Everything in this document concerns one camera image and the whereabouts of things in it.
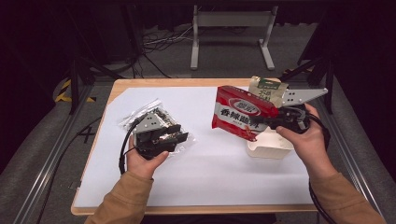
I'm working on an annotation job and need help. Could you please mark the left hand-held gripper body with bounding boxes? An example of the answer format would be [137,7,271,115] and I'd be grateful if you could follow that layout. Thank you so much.
[134,112,178,161]

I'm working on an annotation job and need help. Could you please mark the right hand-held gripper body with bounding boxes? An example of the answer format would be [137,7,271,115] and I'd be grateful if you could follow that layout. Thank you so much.
[268,88,330,134]

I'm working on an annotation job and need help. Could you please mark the clear dried seaweed packet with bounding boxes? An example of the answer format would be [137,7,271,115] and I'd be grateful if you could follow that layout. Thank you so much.
[119,98,196,159]

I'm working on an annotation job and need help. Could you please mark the red and white seasoning packet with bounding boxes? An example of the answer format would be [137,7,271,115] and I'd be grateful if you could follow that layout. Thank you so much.
[211,85,280,143]

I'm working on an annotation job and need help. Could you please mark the cream plastic container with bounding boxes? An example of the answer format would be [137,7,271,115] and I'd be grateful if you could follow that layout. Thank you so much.
[246,126,295,160]

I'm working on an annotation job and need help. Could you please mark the beige and green food packet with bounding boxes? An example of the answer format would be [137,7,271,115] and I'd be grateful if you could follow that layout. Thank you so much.
[247,76,290,109]

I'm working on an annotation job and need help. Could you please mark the person's left hand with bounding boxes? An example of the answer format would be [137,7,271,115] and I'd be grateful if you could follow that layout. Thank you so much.
[126,135,170,180]

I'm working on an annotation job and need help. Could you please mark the person's right hand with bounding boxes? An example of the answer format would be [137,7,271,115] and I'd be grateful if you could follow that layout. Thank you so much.
[275,104,339,181]

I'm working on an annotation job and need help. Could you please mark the black metal stand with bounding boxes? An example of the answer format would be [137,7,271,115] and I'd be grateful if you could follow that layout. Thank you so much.
[279,6,336,115]
[64,6,126,116]

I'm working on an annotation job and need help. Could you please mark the white paper sheet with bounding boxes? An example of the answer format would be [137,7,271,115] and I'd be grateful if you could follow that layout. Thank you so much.
[74,86,316,208]

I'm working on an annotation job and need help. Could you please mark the yellow and black hazard tape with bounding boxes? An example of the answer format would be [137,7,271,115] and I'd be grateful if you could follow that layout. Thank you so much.
[54,78,97,104]

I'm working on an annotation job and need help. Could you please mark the left hand-held gripper cable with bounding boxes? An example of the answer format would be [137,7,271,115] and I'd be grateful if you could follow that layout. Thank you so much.
[118,114,148,175]

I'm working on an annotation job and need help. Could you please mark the hand-held gripper cable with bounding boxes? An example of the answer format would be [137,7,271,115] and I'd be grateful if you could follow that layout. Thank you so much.
[118,114,148,175]
[307,112,339,224]

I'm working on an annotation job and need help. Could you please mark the aluminium rail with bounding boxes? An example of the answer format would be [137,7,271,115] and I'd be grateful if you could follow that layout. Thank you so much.
[311,84,388,224]
[12,83,95,224]

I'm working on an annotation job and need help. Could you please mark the black floor cable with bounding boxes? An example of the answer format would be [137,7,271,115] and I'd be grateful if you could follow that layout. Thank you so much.
[36,116,103,224]

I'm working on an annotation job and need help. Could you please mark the bundle of floor cables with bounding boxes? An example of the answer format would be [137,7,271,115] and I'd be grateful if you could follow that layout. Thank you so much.
[132,25,195,79]

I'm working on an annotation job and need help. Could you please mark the right hand-held gripper cable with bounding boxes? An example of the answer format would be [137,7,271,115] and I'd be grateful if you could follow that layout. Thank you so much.
[307,112,339,224]

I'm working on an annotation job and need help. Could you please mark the white metal table frame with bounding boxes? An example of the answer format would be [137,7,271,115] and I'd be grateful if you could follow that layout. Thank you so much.
[190,4,279,71]

